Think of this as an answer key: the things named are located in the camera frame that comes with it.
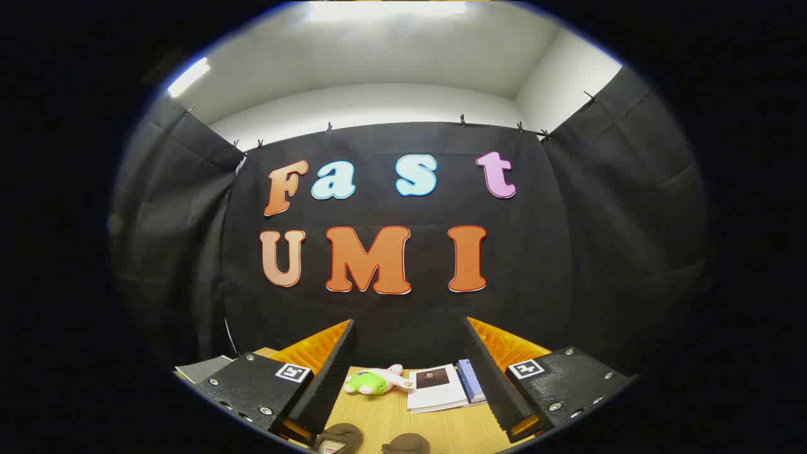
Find blue book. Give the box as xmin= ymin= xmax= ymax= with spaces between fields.
xmin=457 ymin=359 xmax=487 ymax=404

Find white book with portrait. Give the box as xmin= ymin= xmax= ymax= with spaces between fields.
xmin=407 ymin=364 xmax=470 ymax=414

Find ceiling light panel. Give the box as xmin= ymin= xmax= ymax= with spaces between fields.
xmin=308 ymin=0 xmax=468 ymax=23
xmin=166 ymin=57 xmax=211 ymax=98

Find row of black cloth clips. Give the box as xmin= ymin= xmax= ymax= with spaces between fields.
xmin=183 ymin=91 xmax=596 ymax=152

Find green and white plush toy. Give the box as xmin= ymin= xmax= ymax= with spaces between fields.
xmin=344 ymin=364 xmax=414 ymax=397

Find grey fabric storage box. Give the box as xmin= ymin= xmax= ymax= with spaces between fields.
xmin=173 ymin=354 xmax=235 ymax=385

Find black backdrop cloth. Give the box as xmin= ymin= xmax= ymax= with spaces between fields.
xmin=110 ymin=63 xmax=713 ymax=379

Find brown fuzzy shoe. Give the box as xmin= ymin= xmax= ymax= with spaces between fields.
xmin=312 ymin=423 xmax=364 ymax=454
xmin=381 ymin=433 xmax=431 ymax=454

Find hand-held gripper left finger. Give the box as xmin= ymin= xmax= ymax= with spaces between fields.
xmin=192 ymin=318 xmax=357 ymax=447

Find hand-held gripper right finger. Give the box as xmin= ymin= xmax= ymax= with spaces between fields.
xmin=464 ymin=317 xmax=637 ymax=444

